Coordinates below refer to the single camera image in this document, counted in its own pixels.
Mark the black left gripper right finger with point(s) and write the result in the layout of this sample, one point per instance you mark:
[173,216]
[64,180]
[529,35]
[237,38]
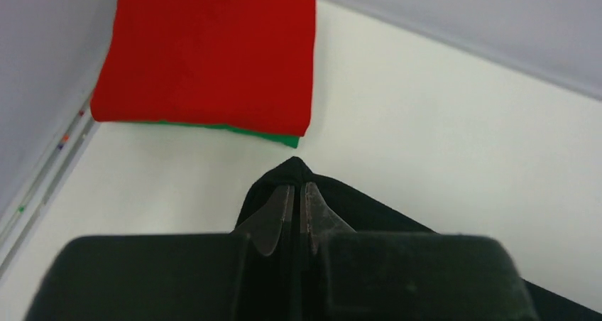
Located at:
[405,275]

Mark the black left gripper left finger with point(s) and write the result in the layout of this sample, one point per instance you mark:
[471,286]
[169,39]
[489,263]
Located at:
[232,276]

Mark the black t shirt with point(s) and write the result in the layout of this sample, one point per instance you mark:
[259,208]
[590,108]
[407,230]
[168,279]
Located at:
[363,213]

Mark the green folded t shirt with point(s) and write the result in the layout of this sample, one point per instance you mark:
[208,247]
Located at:
[277,137]

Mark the red folded t shirt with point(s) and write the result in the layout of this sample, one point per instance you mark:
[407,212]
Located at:
[123,89]

